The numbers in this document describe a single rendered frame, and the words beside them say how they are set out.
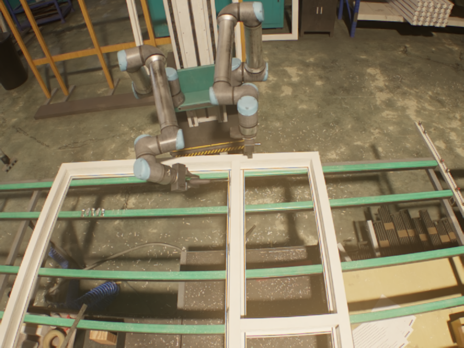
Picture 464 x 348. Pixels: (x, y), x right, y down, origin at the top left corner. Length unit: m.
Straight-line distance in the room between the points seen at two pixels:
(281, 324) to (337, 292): 0.26
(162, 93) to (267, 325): 1.13
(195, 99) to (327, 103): 1.69
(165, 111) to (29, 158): 2.65
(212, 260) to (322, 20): 4.02
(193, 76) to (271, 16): 2.82
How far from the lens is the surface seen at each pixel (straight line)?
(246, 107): 1.36
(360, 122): 3.43
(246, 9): 1.82
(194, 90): 2.51
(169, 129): 1.43
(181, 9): 2.29
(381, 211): 2.31
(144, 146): 1.42
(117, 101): 3.93
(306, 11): 4.84
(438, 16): 5.33
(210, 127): 2.76
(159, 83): 1.59
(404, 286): 1.74
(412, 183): 3.03
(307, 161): 1.66
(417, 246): 2.28
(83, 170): 1.91
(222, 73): 1.55
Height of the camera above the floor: 2.13
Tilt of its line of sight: 50 degrees down
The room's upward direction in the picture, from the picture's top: 5 degrees counter-clockwise
